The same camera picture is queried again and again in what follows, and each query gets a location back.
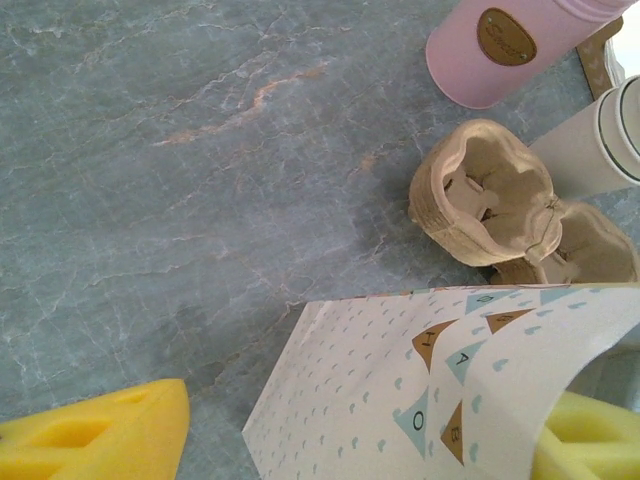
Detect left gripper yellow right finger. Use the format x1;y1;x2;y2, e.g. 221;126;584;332
531;390;640;480

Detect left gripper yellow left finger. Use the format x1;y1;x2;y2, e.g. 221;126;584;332
0;378;192;480

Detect white patterned paper bag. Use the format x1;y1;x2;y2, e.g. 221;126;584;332
242;282;640;480

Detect stack of pulp cup carriers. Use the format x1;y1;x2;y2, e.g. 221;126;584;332
408;118;640;287

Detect stack of white paper cups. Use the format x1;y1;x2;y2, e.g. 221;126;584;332
528;74;640;200

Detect brown cardboard napkin box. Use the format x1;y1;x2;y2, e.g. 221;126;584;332
574;15;626;101

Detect white paper napkins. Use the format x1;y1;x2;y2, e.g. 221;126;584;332
605;29;640;86

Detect pink tin canister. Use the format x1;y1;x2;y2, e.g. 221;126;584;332
425;0;632;111

